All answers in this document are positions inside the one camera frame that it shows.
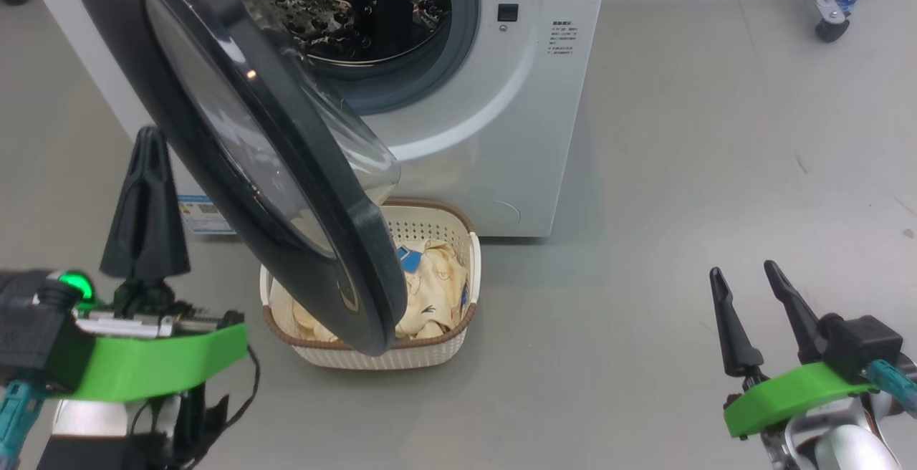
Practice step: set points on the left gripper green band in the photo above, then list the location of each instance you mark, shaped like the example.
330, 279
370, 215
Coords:
157, 366

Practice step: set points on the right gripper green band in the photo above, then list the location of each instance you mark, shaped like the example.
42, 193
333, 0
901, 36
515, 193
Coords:
788, 398

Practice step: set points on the dark round glass washer door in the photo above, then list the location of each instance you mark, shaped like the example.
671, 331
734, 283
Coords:
286, 169

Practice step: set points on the cream garment with blue patch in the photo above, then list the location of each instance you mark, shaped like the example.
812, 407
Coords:
433, 291

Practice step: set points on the stainless steel washing machine drum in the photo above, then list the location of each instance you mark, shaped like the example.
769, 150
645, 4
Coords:
344, 4

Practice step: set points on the white front-load washing machine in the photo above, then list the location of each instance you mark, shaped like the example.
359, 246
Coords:
501, 133

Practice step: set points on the blue white energy label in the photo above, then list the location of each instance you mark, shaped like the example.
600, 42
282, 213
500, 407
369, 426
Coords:
197, 216

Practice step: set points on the cream perforated laundry basket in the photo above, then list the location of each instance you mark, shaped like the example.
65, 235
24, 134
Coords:
387, 359

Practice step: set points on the round white filter cap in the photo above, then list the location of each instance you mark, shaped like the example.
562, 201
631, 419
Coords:
501, 213

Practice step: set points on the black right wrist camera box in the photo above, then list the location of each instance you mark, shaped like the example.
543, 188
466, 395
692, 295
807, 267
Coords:
863, 344

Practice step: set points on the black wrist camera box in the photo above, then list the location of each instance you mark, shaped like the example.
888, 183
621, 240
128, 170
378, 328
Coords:
36, 334
863, 344

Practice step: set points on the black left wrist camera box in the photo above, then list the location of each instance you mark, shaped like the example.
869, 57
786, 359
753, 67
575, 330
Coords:
36, 334

